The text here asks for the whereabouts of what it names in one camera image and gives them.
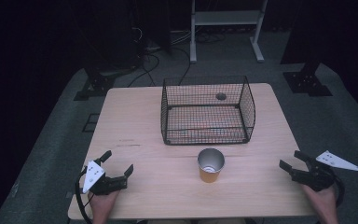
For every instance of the orange cup with silver inside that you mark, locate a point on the orange cup with silver inside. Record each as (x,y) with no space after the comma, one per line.
(210,172)

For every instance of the person's left hand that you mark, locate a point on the person's left hand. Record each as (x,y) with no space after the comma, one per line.
(102,203)

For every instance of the dark round table grommet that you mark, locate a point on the dark round table grommet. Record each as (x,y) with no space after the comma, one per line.
(221,96)

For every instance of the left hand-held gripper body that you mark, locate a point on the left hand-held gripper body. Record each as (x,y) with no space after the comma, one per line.
(94,183)

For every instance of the white metal stand frame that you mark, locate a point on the white metal stand frame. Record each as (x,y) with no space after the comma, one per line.
(227,17)

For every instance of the black stand with base plate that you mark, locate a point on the black stand with base plate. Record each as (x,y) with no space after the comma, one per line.
(307,82)
(96,85)

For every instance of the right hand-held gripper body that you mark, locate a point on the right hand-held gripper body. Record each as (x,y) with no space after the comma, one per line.
(318,179)

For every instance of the person's right hand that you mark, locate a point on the person's right hand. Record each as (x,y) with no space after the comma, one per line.
(324,200)

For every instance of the black rectangular floor frame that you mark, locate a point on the black rectangular floor frame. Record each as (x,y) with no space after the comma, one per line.
(90,122)

